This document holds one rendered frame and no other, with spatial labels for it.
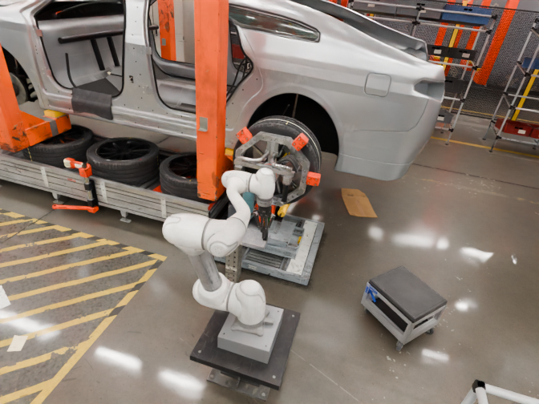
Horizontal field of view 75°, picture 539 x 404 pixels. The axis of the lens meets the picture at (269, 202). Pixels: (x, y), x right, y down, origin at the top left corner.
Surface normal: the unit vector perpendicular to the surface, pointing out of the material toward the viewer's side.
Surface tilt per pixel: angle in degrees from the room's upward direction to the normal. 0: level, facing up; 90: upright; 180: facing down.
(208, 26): 90
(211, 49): 90
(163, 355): 0
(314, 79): 90
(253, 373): 0
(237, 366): 0
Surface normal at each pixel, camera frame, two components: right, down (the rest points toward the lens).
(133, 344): 0.09, -0.84
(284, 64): -0.29, 0.48
